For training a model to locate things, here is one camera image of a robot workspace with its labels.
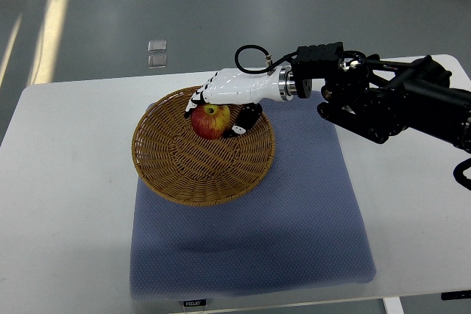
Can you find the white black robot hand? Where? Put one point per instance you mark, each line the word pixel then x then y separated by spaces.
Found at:
pixel 232 86

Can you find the red yellow apple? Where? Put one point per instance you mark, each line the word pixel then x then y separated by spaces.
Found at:
pixel 209 121

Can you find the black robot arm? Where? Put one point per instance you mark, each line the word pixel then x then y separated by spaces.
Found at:
pixel 377 99

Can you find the round wicker basket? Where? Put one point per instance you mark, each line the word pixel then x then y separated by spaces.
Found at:
pixel 180 166

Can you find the lower metal floor plate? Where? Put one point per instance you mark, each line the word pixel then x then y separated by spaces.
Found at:
pixel 157 61

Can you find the metal floor plate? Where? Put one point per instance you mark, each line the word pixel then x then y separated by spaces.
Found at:
pixel 157 61
pixel 157 46

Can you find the upper metal floor plate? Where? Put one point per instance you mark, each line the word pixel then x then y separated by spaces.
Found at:
pixel 157 46

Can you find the blue grey fabric mat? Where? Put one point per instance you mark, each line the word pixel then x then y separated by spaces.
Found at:
pixel 301 227

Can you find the black table label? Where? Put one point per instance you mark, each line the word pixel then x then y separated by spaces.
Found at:
pixel 195 303

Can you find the white table leg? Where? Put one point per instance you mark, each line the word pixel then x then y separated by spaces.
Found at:
pixel 393 305

